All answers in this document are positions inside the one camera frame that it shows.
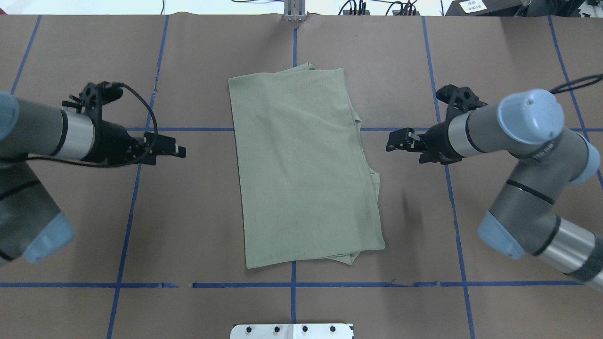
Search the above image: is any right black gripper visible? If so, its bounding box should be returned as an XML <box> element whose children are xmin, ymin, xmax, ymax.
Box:
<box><xmin>385</xmin><ymin>122</ymin><xmax>462</xmax><ymax>165</ymax></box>

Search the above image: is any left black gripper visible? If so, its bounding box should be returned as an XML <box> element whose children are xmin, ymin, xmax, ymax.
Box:
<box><xmin>92</xmin><ymin>121</ymin><xmax>187</xmax><ymax>165</ymax></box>

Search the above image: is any green long sleeve shirt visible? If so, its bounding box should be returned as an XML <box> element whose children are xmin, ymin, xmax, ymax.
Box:
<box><xmin>228</xmin><ymin>63</ymin><xmax>386</xmax><ymax>269</ymax></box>

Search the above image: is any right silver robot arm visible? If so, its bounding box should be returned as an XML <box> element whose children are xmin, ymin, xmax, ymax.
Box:
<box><xmin>385</xmin><ymin>84</ymin><xmax>602</xmax><ymax>291</ymax></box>

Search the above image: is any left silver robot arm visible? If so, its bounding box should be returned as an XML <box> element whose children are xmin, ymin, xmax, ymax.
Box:
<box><xmin>0</xmin><ymin>82</ymin><xmax>187</xmax><ymax>266</ymax></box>

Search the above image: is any brown paper table cover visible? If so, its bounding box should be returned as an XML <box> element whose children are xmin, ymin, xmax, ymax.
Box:
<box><xmin>1</xmin><ymin>13</ymin><xmax>602</xmax><ymax>339</ymax></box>

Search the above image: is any near black relay board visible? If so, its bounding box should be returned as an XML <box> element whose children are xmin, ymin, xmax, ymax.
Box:
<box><xmin>385</xmin><ymin>0</ymin><xmax>420</xmax><ymax>16</ymax></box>

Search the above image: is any black relay board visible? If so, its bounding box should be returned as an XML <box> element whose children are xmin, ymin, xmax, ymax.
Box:
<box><xmin>337</xmin><ymin>0</ymin><xmax>370</xmax><ymax>16</ymax></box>
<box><xmin>385</xmin><ymin>0</ymin><xmax>420</xmax><ymax>16</ymax></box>

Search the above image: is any far black relay board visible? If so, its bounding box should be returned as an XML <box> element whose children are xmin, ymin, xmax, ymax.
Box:
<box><xmin>337</xmin><ymin>0</ymin><xmax>370</xmax><ymax>16</ymax></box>

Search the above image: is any black label box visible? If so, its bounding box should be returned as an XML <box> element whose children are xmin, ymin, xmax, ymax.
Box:
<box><xmin>444</xmin><ymin>0</ymin><xmax>523</xmax><ymax>17</ymax></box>

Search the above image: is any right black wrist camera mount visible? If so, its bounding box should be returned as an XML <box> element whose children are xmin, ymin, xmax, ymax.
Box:
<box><xmin>436</xmin><ymin>84</ymin><xmax>488</xmax><ymax>122</ymax></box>

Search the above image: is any right black camera cable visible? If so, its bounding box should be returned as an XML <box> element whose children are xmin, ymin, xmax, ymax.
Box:
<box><xmin>548</xmin><ymin>73</ymin><xmax>603</xmax><ymax>94</ymax></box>

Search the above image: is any aluminium frame post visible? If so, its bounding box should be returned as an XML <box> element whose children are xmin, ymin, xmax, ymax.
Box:
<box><xmin>283</xmin><ymin>0</ymin><xmax>307</xmax><ymax>22</ymax></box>

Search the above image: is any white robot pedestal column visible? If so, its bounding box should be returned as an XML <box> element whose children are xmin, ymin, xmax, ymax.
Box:
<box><xmin>230</xmin><ymin>323</ymin><xmax>355</xmax><ymax>339</ymax></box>

